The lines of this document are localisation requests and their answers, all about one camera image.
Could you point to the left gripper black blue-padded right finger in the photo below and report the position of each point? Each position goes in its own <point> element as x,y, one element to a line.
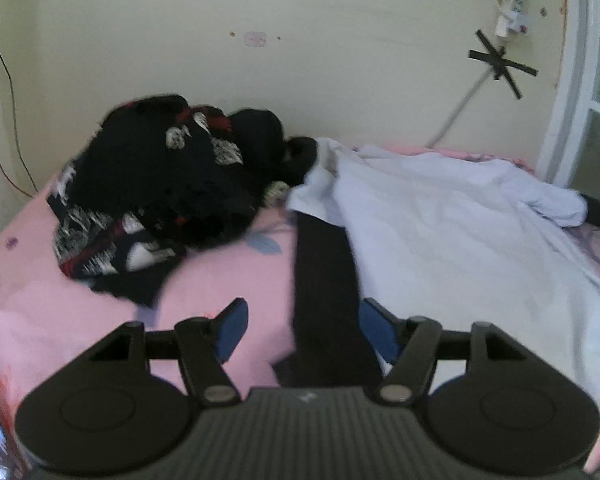
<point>409,346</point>

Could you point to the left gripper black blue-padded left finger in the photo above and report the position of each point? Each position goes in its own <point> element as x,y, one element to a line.
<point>205,345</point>

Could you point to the white t-shirt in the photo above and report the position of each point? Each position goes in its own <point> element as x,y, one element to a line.
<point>464,242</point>

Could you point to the pile of black patterned clothes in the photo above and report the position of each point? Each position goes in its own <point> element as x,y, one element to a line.
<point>161,179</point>

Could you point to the pink floral bed sheet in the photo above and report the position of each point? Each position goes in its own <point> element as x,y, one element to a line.
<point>46,319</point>

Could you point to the black tape cross lower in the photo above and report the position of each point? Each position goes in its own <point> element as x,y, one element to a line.
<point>495,58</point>

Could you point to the white window frame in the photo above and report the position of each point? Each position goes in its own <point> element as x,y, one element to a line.
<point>570,154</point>

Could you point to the white power strip on wall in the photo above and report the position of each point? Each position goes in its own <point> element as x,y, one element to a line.
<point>511,19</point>

